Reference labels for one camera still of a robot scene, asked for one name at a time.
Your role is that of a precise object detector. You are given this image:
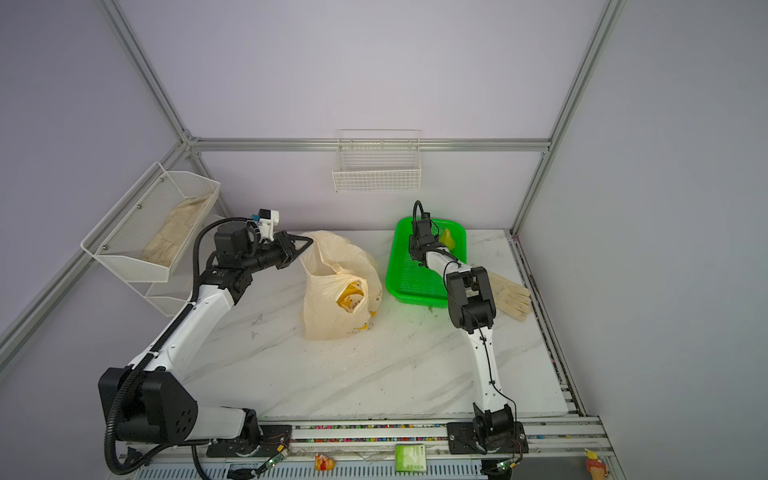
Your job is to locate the yellow red toy figure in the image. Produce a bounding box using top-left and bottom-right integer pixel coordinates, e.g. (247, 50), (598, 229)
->
(585, 449), (608, 480)

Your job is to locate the small orange toy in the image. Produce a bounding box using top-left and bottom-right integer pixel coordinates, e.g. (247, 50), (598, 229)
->
(314, 454), (336, 472)

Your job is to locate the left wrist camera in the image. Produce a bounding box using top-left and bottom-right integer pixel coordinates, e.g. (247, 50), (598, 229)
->
(251, 209), (280, 242)

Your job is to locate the white wire wall basket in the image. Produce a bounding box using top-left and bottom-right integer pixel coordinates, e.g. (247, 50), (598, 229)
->
(332, 129), (422, 194)

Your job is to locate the green plastic basket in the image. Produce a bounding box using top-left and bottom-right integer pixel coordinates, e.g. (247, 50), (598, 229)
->
(386, 217), (447, 308)

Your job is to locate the white lower mesh shelf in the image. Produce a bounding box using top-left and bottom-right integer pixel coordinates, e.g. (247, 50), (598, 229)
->
(127, 214), (244, 317)

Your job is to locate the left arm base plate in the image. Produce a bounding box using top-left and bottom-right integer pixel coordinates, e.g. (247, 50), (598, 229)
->
(206, 424), (293, 458)

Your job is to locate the green box on rail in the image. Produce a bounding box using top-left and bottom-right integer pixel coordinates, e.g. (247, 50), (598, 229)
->
(395, 444), (427, 473)

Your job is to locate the white mesh shelf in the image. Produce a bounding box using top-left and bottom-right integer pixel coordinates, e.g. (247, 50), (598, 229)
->
(80, 163), (220, 283)
(127, 214), (244, 317)

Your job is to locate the white upper mesh shelf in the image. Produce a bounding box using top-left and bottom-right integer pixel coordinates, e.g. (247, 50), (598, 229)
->
(80, 163), (220, 283)

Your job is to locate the translucent beige plastic bag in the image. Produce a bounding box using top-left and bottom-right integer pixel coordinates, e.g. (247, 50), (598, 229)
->
(300, 230), (383, 341)

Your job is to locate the green fake pear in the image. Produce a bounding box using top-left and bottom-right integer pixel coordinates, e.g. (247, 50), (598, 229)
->
(439, 228), (456, 251)

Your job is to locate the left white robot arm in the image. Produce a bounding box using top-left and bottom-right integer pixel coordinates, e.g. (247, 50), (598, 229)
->
(98, 217), (314, 477)

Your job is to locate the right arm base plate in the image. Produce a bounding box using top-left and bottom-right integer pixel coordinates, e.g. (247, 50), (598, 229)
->
(446, 422), (529, 455)

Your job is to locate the yellow fake banana bunch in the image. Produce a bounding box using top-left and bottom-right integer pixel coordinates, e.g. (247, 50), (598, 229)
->
(336, 280), (368, 314)

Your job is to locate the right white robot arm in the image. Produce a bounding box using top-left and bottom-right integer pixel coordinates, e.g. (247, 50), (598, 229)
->
(408, 213), (517, 453)

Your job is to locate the black corrugated cable left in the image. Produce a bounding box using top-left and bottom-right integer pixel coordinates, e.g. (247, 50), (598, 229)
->
(190, 217), (253, 301)

